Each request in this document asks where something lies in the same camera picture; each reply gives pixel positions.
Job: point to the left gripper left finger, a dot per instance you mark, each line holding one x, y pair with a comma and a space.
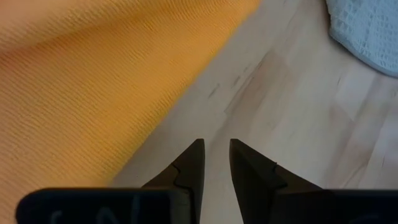
124, 208

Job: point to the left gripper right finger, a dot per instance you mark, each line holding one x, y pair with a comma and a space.
295, 208

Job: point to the orange microfiber towel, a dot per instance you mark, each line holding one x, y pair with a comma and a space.
93, 93

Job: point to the grey microfiber towel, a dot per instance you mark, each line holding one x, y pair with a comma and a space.
370, 31

